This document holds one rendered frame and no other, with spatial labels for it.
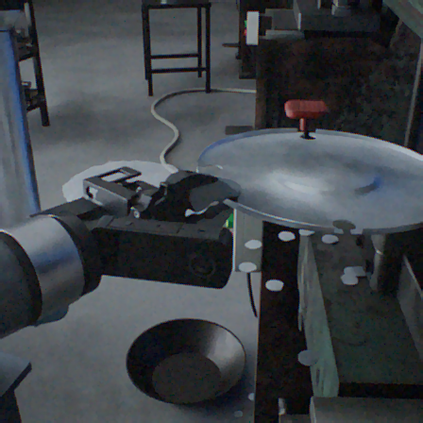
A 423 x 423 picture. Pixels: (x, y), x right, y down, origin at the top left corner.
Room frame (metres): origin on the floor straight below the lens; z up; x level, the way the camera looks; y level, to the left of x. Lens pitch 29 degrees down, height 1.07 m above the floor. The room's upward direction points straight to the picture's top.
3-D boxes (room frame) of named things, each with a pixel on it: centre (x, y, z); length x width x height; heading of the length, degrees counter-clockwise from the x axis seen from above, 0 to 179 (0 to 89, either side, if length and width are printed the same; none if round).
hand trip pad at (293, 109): (0.94, -0.16, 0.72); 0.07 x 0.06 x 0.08; 87
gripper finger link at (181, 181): (0.46, 0.03, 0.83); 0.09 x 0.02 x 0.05; 139
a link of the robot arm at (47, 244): (0.36, 0.13, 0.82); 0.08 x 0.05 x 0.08; 49
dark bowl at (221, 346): (1.06, 0.07, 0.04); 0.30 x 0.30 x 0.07
